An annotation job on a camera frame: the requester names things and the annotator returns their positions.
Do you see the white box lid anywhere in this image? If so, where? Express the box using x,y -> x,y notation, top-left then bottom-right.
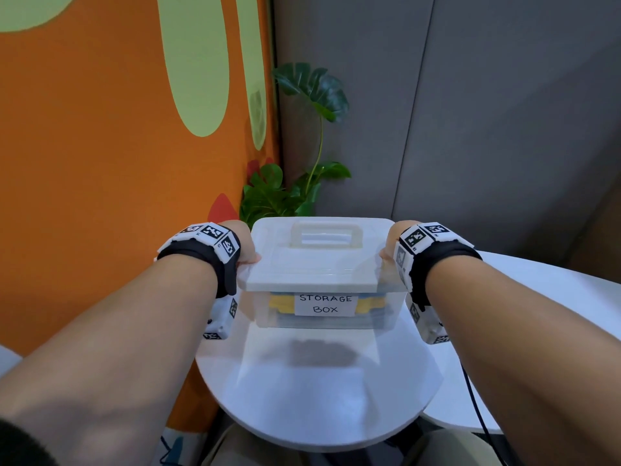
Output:
236,216 -> 408,294

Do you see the dark green shirt sleeve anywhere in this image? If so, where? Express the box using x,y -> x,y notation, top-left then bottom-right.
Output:
0,419 -> 59,466

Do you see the person's leg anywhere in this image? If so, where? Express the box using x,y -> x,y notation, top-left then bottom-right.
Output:
402,429 -> 503,466
201,424 -> 311,466

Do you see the person's left hand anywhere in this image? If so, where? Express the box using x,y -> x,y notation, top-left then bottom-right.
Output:
221,219 -> 262,267

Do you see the person's right hand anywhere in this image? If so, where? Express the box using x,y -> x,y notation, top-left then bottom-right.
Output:
379,219 -> 420,267

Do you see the person's right forearm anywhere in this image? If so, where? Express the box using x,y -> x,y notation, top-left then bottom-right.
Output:
426,256 -> 621,466

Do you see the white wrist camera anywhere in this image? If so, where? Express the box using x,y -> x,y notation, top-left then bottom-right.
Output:
405,293 -> 451,345
202,294 -> 239,341

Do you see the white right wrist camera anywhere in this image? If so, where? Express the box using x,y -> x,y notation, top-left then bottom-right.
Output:
405,293 -> 451,345

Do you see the clear plastic storage box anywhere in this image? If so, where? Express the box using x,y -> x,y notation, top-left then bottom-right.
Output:
250,288 -> 408,331

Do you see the person's right leg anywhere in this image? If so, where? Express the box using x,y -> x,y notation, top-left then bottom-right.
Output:
402,429 -> 503,466

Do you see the black right camera cable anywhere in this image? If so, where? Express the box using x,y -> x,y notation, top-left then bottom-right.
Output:
461,366 -> 505,466

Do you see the black wristband with markers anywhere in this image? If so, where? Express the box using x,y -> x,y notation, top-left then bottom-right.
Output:
156,221 -> 242,299
393,221 -> 484,312

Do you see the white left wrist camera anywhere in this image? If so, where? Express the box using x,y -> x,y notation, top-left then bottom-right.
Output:
202,294 -> 239,341

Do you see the black left wristband with markers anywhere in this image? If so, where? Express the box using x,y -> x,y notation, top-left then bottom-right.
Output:
156,221 -> 242,299

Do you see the green leafy plant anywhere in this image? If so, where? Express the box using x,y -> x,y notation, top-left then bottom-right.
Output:
239,62 -> 353,228

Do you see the person's left leg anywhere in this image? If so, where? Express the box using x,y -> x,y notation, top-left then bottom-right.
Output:
201,424 -> 311,466

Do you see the person's left forearm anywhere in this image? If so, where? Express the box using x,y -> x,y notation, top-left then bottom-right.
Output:
0,254 -> 218,466

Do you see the black right wristband with markers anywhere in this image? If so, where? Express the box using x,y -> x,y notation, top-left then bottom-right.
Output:
393,221 -> 484,312

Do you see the yellow towel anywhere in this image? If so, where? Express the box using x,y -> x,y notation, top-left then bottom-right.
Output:
268,293 -> 384,316

